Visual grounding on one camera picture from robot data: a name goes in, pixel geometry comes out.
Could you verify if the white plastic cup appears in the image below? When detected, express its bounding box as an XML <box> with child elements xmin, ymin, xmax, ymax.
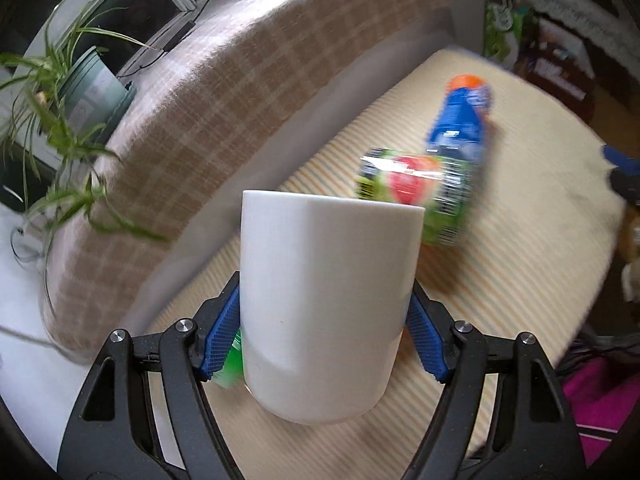
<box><xmin>240</xmin><ymin>190</ymin><xmax>424</xmax><ymax>425</ymax></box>

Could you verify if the checkered beige sill cloth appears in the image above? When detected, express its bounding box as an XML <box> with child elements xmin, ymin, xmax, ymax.
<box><xmin>43</xmin><ymin>0</ymin><xmax>446</xmax><ymax>352</ymax></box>

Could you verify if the green spider plant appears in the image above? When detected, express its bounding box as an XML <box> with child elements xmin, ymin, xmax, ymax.
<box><xmin>0</xmin><ymin>0</ymin><xmax>170</xmax><ymax>311</ymax></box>

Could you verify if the white lace cloth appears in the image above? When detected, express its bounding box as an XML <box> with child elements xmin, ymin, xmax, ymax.
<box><xmin>529</xmin><ymin>0</ymin><xmax>639</xmax><ymax>79</ymax></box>

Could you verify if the blue orange-capped bottle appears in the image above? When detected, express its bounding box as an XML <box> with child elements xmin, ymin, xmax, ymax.
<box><xmin>425</xmin><ymin>74</ymin><xmax>492</xmax><ymax>165</ymax></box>

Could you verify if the pink sleeve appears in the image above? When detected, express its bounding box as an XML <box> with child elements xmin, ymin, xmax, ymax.
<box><xmin>563</xmin><ymin>356</ymin><xmax>639</xmax><ymax>466</ymax></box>

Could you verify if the grey-green plant pot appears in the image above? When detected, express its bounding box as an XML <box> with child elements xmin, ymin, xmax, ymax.
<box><xmin>58</xmin><ymin>47</ymin><xmax>137</xmax><ymax>145</ymax></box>

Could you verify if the green carton box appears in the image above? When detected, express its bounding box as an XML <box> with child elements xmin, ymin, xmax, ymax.
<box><xmin>483</xmin><ymin>0</ymin><xmax>530</xmax><ymax>70</ymax></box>

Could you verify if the green watermelon snack bag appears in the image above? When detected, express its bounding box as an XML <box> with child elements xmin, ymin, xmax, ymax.
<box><xmin>355</xmin><ymin>148</ymin><xmax>476</xmax><ymax>246</ymax></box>

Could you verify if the green plastic bottle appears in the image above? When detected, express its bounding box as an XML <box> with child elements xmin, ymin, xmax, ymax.
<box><xmin>213</xmin><ymin>330</ymin><xmax>244</xmax><ymax>389</ymax></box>

